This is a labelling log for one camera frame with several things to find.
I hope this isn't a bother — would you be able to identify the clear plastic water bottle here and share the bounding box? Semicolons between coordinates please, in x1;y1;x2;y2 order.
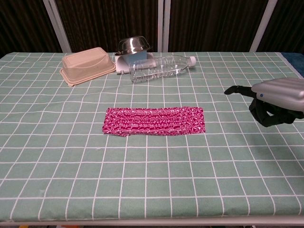
129;55;197;83

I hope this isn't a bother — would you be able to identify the white kitchen scale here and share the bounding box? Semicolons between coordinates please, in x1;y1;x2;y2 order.
114;50;155;75

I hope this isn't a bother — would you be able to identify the dark brown corrugated panel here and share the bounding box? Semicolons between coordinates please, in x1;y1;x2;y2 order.
0;0;63;58
55;0;160;53
168;0;267;53
257;0;304;54

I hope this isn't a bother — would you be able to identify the dark blue table cover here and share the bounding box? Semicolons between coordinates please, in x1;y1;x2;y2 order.
282;52;304;78

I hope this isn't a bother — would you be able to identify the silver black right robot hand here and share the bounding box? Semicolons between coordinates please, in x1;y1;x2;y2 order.
224;77;304;128

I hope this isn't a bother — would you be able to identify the beige plastic lunch container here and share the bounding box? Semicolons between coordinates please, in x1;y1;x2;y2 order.
59;47;117;88

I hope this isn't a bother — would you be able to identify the stainless steel bowl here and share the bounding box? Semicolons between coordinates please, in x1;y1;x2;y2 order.
115;36;153;57

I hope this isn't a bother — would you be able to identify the green checked tablecloth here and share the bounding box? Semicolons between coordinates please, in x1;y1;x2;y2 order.
0;51;304;223

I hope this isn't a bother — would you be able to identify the grey metal frame post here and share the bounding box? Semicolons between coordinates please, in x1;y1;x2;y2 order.
42;0;72;53
248;0;279;53
157;0;171;53

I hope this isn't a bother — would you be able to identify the long red knitted cloth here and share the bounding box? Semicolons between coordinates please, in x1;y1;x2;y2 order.
102;106;207;138

